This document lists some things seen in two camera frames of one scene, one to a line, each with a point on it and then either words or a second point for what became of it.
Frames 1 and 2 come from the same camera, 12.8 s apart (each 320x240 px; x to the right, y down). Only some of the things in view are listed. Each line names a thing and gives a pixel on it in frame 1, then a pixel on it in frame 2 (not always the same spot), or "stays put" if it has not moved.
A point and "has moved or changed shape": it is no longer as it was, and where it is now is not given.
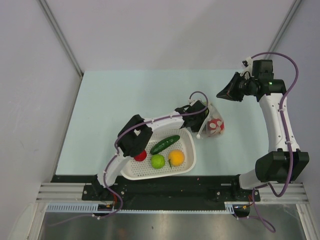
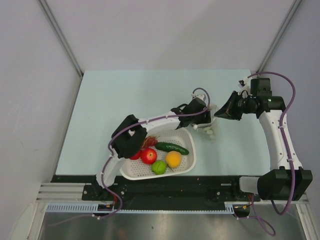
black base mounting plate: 198,192 stays put
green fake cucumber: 164,144 to 169,147
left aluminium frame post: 60,35 stays put
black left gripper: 196,129 stays put
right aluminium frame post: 283,28 stays put
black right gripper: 229,92 to 228,110
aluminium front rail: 293,192 stays put
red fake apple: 215,126 to 148,156
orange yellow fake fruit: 176,158 has moved or changed shape
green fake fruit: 157,161 to 159,167
